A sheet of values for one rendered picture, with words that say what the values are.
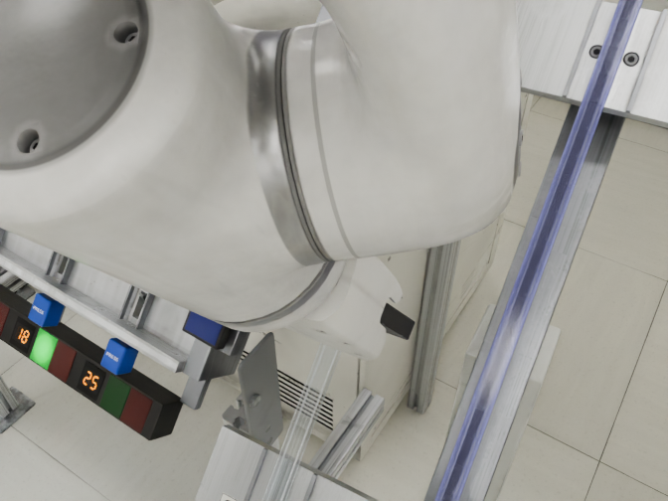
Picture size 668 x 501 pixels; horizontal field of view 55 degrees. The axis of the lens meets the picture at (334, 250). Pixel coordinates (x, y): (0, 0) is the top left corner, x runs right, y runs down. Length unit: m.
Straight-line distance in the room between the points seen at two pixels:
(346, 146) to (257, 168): 0.03
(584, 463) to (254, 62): 1.33
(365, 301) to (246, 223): 0.14
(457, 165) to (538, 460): 1.29
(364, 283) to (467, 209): 0.13
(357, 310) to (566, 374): 1.28
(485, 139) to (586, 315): 1.55
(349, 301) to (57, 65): 0.18
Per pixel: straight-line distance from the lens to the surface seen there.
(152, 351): 0.62
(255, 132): 0.18
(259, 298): 0.24
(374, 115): 0.16
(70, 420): 1.52
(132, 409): 0.69
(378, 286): 0.32
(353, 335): 0.32
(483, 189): 0.18
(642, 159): 2.30
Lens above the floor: 1.21
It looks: 44 degrees down
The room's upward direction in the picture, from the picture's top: straight up
